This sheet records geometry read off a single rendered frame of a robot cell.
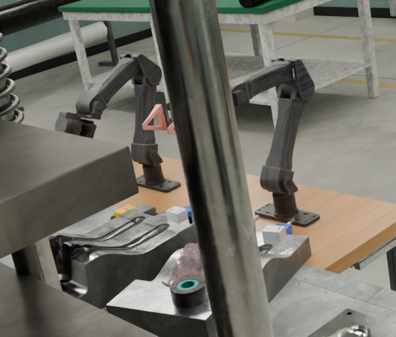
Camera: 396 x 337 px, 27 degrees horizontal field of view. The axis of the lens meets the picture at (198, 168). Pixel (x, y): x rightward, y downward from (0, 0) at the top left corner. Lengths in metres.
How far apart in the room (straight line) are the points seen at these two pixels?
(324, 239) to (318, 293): 0.29
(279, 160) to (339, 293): 0.50
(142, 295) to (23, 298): 0.78
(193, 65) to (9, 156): 0.21
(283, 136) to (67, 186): 1.61
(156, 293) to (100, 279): 0.25
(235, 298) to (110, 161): 0.19
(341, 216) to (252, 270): 1.53
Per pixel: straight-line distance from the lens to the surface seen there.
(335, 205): 2.44
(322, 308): 1.93
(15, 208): 0.74
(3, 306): 1.13
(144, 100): 2.75
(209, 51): 0.77
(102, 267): 2.08
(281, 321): 1.90
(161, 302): 1.84
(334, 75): 5.88
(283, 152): 2.33
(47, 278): 1.20
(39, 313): 1.08
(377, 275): 3.72
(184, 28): 0.76
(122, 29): 9.80
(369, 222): 2.31
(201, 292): 1.79
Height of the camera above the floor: 1.77
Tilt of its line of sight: 20 degrees down
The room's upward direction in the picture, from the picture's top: 11 degrees counter-clockwise
